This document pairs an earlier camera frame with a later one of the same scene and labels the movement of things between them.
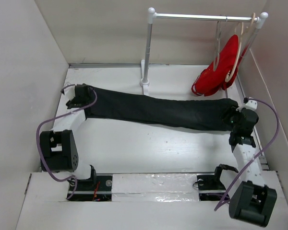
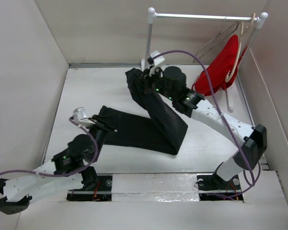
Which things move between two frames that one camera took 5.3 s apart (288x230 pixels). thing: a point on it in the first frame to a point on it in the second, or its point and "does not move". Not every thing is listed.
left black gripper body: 71,101 to 99,133
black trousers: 204,113 to 163,129
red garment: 209,80 does not move
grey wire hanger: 218,36 to 229,27
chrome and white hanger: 227,77 does not move
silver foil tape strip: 155,187 does not move
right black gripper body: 233,119 to 153,83
